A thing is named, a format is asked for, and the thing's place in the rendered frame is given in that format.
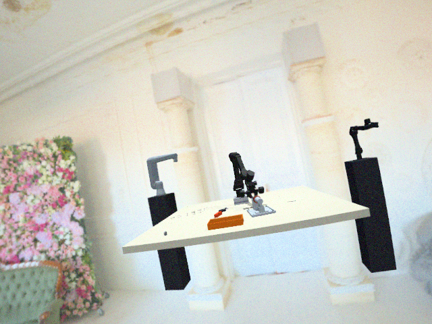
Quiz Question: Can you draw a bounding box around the orange rectangular tray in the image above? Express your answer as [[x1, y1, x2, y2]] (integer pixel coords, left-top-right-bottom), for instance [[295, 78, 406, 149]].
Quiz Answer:
[[207, 214, 244, 230]]

